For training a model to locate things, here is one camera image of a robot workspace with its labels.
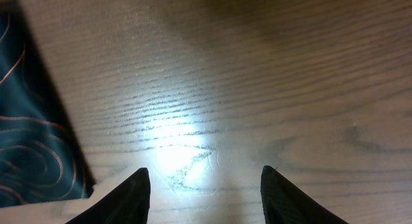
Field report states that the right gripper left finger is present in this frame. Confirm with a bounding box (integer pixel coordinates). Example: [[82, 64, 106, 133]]
[[68, 168, 151, 224]]

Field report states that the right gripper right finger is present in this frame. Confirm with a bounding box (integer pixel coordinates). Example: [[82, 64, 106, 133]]
[[260, 165, 347, 224]]

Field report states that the black printed cycling jersey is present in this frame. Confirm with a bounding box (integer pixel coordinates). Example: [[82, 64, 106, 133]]
[[1, 0, 95, 208]]

